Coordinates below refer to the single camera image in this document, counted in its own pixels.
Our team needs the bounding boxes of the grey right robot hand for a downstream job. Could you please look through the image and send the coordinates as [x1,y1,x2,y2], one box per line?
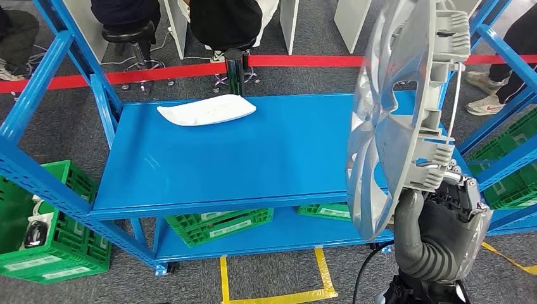
[393,161,494,282]

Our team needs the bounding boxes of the silver grey wheel cover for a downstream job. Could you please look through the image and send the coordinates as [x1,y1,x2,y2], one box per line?
[344,0,472,243]

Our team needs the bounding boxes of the blue metal shelf rack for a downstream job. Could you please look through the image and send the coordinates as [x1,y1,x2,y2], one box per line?
[457,75,537,237]
[0,0,537,277]

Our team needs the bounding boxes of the black oval part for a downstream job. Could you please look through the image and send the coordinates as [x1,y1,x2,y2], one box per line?
[23,220,50,249]

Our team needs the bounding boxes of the yellow floor tape outline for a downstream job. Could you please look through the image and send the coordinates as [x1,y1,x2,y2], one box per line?
[219,247,339,304]
[481,241,537,277]

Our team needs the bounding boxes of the person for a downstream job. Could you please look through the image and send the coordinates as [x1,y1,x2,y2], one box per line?
[0,6,41,82]
[90,0,161,45]
[464,4,537,117]
[178,0,280,64]

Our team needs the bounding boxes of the white curved plastic panel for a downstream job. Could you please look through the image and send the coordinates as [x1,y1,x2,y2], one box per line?
[156,94,258,127]

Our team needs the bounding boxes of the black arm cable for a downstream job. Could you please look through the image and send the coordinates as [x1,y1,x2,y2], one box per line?
[351,241,395,304]

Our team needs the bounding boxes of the black chrome stanchion post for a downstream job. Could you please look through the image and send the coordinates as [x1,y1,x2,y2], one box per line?
[224,48,248,98]

